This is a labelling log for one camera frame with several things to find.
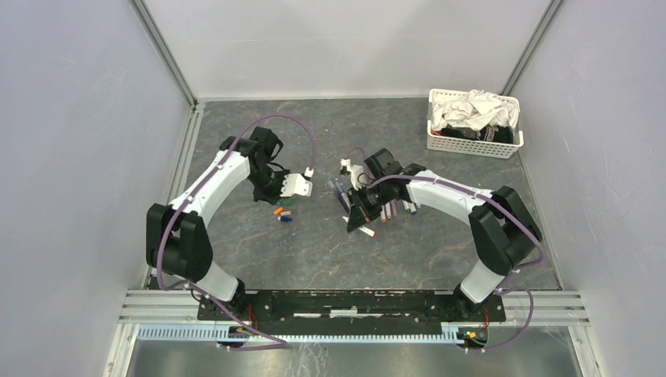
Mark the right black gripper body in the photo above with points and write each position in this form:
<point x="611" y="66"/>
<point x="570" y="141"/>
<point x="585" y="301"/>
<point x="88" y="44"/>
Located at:
<point x="371" y="199"/>

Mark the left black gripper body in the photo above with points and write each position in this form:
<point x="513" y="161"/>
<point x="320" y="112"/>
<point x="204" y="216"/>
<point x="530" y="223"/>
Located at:
<point x="268" y="184"/>

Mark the pink thin pen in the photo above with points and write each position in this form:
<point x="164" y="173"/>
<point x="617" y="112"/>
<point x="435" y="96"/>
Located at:
<point x="393" y="208"/>

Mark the dark blue capped marker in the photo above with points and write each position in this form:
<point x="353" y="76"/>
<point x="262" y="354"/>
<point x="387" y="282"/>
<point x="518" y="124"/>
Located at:
<point x="343" y="197"/>

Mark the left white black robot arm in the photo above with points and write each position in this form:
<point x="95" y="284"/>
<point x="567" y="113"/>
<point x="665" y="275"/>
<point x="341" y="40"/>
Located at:
<point x="176" y="233"/>

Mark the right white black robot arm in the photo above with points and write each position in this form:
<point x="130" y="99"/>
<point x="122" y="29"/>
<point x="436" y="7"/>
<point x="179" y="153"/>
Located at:
<point x="503" y="230"/>

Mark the white plastic basket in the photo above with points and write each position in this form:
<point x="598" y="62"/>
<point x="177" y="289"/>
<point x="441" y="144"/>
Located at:
<point x="435" y="141"/>

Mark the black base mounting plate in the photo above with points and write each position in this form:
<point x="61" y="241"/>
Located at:
<point x="363" y="312"/>

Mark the white cloth in basket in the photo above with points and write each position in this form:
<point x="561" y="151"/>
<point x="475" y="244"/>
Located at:
<point x="471" y="110"/>

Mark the black cloth in basket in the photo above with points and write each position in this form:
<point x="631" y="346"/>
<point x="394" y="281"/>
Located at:
<point x="497" y="134"/>

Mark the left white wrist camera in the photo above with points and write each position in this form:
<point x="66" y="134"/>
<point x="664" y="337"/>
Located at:
<point x="297" y="184"/>

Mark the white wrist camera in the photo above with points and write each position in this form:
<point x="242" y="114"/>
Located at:
<point x="356" y="173"/>
<point x="297" y="184"/>

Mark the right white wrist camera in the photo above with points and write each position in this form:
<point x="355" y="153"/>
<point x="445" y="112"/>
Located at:
<point x="356" y="173"/>

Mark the aluminium frame rail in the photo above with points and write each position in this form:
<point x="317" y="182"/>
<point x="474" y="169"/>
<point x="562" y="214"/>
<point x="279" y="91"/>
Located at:
<point x="550" y="309"/>

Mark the white cable duct strip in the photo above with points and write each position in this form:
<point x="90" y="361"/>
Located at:
<point x="225" y="333"/>

